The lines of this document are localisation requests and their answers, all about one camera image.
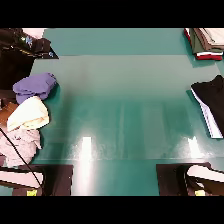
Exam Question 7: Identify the black T-shirt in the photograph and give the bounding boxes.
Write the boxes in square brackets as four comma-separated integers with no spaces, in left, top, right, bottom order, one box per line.
[190,74,224,135]

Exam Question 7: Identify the purple garment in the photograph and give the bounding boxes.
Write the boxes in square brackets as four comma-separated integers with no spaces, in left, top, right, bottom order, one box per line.
[12,72,58,105]

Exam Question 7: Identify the cream garment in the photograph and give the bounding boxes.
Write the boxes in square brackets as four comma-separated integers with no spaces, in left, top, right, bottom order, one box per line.
[6,96,51,133]

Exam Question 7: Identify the pale grey garment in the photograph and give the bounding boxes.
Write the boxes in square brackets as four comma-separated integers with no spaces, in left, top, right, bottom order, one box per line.
[0,127,43,168]

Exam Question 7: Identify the white T-shirt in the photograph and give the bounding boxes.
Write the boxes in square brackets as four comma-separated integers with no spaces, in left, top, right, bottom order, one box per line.
[191,87,224,140]

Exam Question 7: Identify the red garment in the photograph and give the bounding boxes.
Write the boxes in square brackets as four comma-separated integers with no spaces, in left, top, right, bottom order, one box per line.
[183,28,224,62]

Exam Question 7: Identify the white garment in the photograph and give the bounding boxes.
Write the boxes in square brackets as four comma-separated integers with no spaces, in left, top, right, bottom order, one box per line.
[202,28,224,52]

